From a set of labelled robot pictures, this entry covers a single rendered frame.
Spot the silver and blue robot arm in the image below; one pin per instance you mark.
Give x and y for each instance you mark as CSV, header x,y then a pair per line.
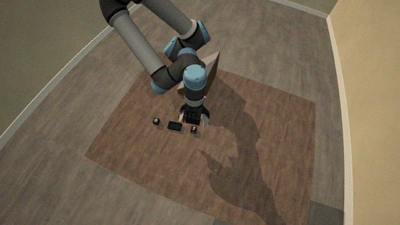
x,y
181,52

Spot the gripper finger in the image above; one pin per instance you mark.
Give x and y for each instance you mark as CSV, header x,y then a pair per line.
x,y
205,117
181,112

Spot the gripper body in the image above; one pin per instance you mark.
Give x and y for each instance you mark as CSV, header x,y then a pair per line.
x,y
193,118

